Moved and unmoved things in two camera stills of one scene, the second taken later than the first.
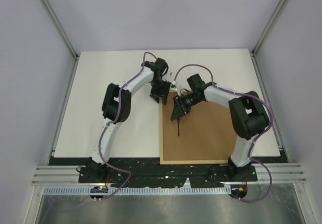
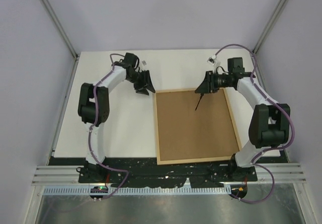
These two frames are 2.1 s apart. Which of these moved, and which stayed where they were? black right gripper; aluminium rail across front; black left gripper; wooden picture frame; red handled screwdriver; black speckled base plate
Moved: black left gripper; black right gripper; red handled screwdriver
Stayed: aluminium rail across front; black speckled base plate; wooden picture frame
